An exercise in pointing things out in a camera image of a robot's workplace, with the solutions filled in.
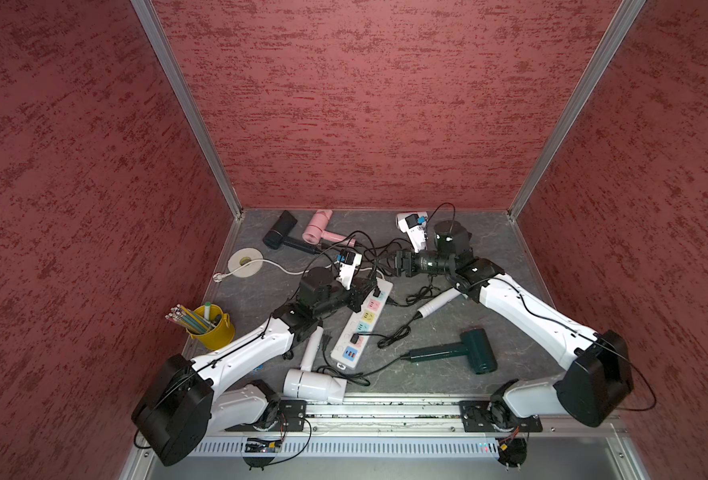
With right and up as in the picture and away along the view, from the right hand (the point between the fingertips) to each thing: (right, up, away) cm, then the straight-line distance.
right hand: (382, 265), depth 75 cm
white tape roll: (-49, 0, +31) cm, 58 cm away
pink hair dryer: (-23, +10, +34) cm, 42 cm away
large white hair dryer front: (-20, -30, -1) cm, 36 cm away
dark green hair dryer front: (+27, -22, +8) cm, 36 cm away
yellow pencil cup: (-47, -18, +5) cm, 51 cm away
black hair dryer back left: (-36, +8, +31) cm, 49 cm away
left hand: (-2, -6, +2) cm, 7 cm away
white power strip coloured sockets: (-8, -23, +8) cm, 25 cm away
